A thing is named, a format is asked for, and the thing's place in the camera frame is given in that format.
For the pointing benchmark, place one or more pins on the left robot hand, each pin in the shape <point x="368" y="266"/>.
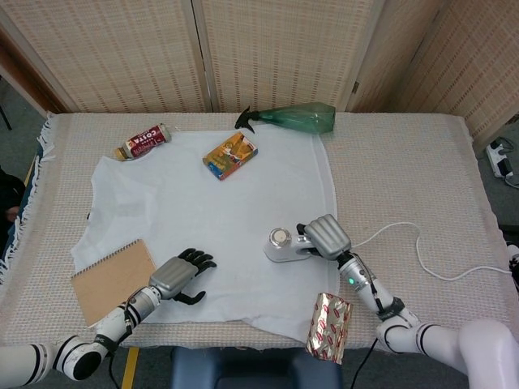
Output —
<point x="172" y="275"/>

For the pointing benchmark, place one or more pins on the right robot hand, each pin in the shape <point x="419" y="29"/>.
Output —
<point x="328" y="237"/>

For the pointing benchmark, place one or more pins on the white handheld steam iron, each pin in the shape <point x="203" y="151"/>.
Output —
<point x="280" y="249"/>

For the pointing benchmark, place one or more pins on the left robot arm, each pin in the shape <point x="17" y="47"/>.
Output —
<point x="81" y="352"/>

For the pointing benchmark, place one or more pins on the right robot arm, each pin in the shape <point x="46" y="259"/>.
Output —
<point x="438" y="336"/>

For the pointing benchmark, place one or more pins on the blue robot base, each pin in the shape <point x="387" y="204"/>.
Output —
<point x="251" y="368"/>

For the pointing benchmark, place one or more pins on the white cloth towel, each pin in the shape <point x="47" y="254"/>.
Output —
<point x="227" y="227"/>

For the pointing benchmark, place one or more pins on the brown spiral notebook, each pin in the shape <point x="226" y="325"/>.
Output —
<point x="113" y="275"/>

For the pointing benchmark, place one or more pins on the golden Lipton foil bag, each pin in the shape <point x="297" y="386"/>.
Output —
<point x="328" y="328"/>

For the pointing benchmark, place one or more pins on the beige woven table cover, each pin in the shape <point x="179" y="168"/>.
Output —
<point x="405" y="186"/>

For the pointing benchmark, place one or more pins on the green plastic spray bottle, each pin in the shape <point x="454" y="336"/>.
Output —
<point x="300" y="117"/>

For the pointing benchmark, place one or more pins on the colourful cardboard box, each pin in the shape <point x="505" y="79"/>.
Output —
<point x="229" y="156"/>

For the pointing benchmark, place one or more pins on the Costa coffee bottle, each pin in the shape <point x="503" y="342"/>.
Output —
<point x="142" y="142"/>

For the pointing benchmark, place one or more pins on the white power strip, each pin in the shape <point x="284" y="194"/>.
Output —
<point x="498" y="156"/>

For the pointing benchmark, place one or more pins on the woven folding screen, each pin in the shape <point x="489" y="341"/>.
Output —
<point x="121" y="52"/>

